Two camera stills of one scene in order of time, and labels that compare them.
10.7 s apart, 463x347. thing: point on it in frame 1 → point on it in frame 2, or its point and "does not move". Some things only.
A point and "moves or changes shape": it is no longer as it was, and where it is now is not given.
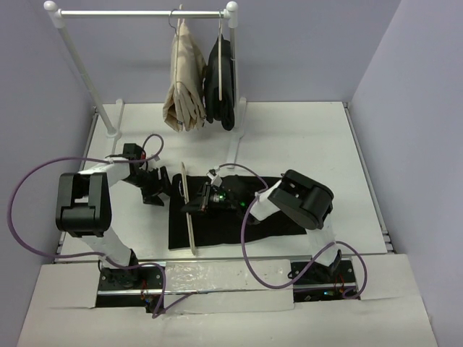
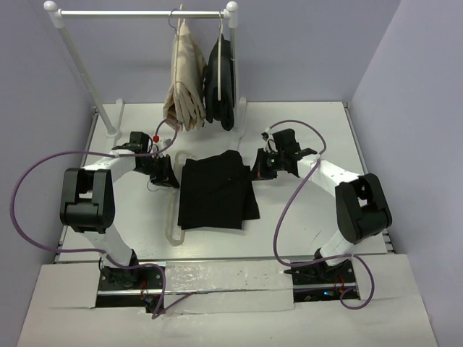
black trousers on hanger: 218,110 does not move
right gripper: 202,206 → 260,170
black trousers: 213,228 moves or changes shape
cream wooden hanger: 187,201 → 174,235
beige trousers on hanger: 184,104 does not move
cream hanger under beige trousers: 181,21 does not move
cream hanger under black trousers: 220,54 does not move
